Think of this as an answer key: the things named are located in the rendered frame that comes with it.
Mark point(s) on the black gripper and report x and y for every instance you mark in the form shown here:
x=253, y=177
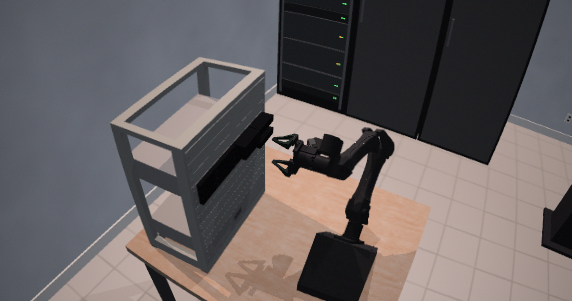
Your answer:
x=301, y=159

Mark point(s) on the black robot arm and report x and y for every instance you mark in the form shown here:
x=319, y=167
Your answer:
x=356, y=209

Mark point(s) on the grey open-frame rack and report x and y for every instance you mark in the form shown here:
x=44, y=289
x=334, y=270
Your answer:
x=203, y=156

